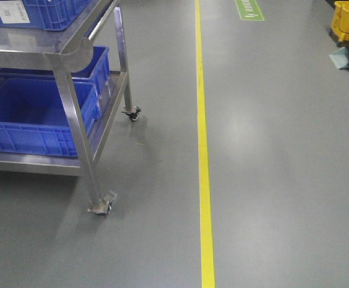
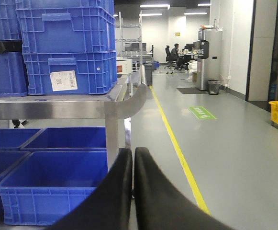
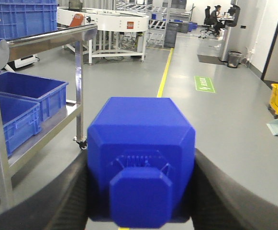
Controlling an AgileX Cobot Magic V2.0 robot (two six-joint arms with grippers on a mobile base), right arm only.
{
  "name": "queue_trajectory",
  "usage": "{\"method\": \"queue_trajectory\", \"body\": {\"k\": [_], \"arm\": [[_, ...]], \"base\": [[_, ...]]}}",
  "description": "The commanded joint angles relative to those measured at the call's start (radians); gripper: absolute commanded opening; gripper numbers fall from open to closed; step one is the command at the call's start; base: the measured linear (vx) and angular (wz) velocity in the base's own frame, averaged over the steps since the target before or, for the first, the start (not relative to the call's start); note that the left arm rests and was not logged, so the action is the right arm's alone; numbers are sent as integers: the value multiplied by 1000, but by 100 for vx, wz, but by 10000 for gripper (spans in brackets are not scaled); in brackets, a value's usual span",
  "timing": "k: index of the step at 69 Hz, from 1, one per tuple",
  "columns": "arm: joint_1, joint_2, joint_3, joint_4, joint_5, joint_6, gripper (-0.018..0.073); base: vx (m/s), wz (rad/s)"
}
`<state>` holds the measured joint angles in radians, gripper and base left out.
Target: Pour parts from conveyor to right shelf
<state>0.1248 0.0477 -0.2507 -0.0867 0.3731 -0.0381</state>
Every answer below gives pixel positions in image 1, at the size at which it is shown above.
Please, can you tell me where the stainless steel trolley cart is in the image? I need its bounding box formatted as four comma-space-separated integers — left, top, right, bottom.
0, 1, 140, 215

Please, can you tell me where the blue crate lower front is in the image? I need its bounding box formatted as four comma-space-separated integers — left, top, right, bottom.
0, 77, 102, 158

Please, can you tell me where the yellow floor line tape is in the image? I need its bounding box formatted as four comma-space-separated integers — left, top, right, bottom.
195, 1, 216, 287

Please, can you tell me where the blue crate with label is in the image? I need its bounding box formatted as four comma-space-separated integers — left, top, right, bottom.
0, 0, 90, 31

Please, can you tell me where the green safety floor sign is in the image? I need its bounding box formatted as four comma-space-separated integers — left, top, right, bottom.
234, 0, 265, 21

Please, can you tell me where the blue crate lower rear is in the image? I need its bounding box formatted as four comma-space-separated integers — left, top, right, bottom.
0, 46, 110, 95

